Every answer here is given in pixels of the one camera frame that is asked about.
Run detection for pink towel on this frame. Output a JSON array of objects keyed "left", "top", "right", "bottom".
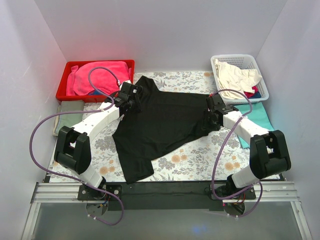
[{"left": 66, "top": 61, "right": 133, "bottom": 96}]

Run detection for grey green folded shirt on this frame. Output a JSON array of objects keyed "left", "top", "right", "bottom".
[{"left": 52, "top": 100, "right": 85, "bottom": 137}]

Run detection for aluminium rail frame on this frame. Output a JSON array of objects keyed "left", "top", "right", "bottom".
[{"left": 22, "top": 181, "right": 312, "bottom": 240}]

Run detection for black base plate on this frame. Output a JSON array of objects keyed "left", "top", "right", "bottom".
[{"left": 77, "top": 181, "right": 258, "bottom": 212}]

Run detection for cream crumpled shirt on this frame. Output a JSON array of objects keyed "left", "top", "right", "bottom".
[{"left": 213, "top": 59, "right": 263, "bottom": 95}]

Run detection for floral table mat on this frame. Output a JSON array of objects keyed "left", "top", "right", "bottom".
[{"left": 91, "top": 71, "right": 249, "bottom": 182}]

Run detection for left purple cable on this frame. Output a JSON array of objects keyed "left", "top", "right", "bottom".
[{"left": 29, "top": 66, "right": 125, "bottom": 227}]

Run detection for black t shirt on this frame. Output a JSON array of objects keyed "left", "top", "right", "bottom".
[{"left": 112, "top": 76, "right": 219, "bottom": 184}]

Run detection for purple cable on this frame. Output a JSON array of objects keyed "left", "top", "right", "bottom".
[
  {"left": 29, "top": 66, "right": 125, "bottom": 227},
  {"left": 208, "top": 89, "right": 263, "bottom": 217}
]

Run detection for blue cloth in basket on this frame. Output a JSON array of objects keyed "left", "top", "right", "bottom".
[{"left": 253, "top": 92, "right": 262, "bottom": 99}]

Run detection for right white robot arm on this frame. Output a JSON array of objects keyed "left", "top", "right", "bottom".
[{"left": 204, "top": 93, "right": 292, "bottom": 200}]

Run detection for blue cloth in bin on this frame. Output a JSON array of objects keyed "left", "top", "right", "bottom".
[{"left": 88, "top": 89, "right": 105, "bottom": 96}]

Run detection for teal folded shirt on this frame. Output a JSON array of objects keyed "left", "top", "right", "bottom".
[{"left": 236, "top": 102, "right": 275, "bottom": 149}]

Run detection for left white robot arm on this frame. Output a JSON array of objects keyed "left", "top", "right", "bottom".
[{"left": 54, "top": 81, "right": 143, "bottom": 200}]

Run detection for magenta cloth in basket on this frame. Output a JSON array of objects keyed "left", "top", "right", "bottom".
[{"left": 244, "top": 86, "right": 259, "bottom": 99}]

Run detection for red plastic bin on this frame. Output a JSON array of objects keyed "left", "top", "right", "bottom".
[{"left": 56, "top": 59, "right": 135, "bottom": 103}]

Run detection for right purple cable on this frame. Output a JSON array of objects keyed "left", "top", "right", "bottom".
[{"left": 208, "top": 89, "right": 263, "bottom": 217}]

